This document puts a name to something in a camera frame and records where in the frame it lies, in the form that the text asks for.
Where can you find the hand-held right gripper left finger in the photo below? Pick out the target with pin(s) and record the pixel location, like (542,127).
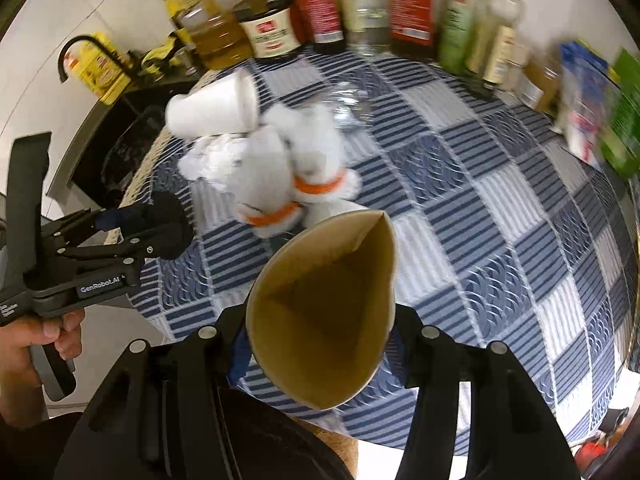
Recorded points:
(238,360)

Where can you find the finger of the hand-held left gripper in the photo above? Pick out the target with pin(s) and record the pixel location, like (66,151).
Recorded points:
(167,208)
(170,247)

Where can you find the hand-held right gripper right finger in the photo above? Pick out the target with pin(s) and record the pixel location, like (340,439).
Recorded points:
(400,355)

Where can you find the white tissue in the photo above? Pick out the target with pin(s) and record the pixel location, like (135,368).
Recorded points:
(212,157)

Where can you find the brown paper cup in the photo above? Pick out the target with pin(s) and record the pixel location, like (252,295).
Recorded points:
(320,310)

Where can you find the white cup orange band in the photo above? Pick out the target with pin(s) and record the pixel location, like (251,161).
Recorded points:
(267,175)
(315,145)

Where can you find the white foam cup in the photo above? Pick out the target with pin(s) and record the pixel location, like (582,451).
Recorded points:
(210,107)

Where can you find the plain white paper cup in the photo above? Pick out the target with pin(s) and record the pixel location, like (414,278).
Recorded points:
(332,210)

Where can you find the clear plastic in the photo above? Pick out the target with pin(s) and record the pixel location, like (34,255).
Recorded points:
(350,105)

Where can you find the person's left forearm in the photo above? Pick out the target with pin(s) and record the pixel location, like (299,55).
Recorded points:
(30,450)

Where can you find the person's left hand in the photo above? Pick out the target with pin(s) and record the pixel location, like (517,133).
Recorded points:
(47,330)

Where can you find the dark sink counter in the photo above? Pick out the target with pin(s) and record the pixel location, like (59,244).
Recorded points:
(85,140)

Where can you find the metal cylinder fitting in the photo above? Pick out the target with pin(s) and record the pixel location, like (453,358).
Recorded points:
(186,62)

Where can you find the yellow dish soap bottle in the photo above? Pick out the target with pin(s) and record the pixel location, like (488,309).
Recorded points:
(102,72)

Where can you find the yellow black gloves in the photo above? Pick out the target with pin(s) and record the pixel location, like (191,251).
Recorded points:
(160,57)

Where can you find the blue checked tablecloth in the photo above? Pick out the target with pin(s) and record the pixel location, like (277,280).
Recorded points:
(450,210)

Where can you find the large cooking oil jug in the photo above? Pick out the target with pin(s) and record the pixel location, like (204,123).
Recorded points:
(217,35)

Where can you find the black faucet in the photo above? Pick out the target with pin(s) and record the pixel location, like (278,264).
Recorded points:
(82,42)

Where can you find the dark soy sauce jug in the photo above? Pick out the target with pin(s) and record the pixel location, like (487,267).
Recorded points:
(272,32)

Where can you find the yellow label bottle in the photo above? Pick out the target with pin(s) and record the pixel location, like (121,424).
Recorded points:
(172,0)

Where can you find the red black object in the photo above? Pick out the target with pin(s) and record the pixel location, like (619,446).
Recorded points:
(597,440)

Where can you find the dark bottle red label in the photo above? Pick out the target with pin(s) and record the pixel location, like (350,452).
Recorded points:
(320,5)
(412,10)

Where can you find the clear bottle cream label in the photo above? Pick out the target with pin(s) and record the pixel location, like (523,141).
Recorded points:
(365,15)

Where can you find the small amber bottle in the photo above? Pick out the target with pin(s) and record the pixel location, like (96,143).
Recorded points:
(537,82)

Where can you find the white blue bag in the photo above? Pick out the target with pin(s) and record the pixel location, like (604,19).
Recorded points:
(582,110)

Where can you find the green bag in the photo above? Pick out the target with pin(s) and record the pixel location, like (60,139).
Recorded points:
(622,120)

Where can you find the yellow cap bottle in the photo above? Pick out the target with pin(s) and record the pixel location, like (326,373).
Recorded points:
(495,45)

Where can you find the green label bottle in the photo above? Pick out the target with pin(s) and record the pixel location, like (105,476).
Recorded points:
(457,30)

